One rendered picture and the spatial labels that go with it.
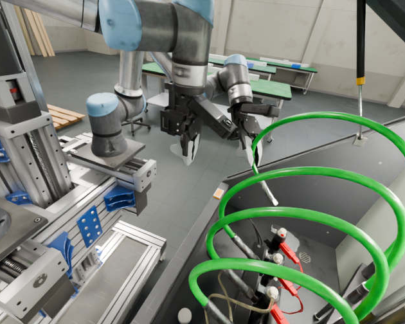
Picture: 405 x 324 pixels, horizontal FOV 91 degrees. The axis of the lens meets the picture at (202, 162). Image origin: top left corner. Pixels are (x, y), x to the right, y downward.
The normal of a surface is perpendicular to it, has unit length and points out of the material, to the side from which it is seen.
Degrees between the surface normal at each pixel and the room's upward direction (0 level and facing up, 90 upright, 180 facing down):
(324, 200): 90
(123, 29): 99
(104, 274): 0
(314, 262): 0
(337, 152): 90
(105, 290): 0
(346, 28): 90
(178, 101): 90
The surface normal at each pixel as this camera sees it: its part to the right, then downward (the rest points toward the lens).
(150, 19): 0.50, 0.25
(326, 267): 0.11, -0.82
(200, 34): 0.49, 0.54
